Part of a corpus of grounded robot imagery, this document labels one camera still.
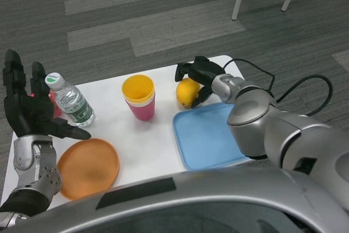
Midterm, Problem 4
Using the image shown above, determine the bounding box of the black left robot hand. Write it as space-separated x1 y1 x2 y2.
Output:
2 49 92 141

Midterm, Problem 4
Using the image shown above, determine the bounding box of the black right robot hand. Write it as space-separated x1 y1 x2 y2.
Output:
174 56 227 109

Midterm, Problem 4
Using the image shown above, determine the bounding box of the yellow lemon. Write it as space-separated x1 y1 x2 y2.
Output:
176 77 201 107

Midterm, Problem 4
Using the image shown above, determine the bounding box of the red apple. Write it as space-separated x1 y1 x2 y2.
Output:
49 93 64 118

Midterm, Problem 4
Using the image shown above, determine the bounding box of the clear water bottle green label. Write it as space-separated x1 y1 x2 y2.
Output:
45 72 97 128

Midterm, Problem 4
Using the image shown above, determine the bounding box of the white plastic cup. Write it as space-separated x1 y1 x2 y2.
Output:
124 93 156 106

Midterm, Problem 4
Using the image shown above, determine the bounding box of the blue plastic tray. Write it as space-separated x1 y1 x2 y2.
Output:
172 101 250 170

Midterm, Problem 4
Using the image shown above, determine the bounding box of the yellow plastic cup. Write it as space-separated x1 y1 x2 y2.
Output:
122 75 156 103

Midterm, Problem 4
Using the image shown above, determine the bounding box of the pink plastic cup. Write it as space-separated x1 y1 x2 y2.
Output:
125 96 157 122

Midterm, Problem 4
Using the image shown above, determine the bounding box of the orange plastic plate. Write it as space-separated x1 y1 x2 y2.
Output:
56 138 120 201

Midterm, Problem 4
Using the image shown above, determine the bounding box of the silver robot chest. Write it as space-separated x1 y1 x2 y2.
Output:
0 169 349 233

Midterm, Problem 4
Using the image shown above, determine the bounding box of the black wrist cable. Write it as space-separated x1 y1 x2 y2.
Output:
223 58 334 117

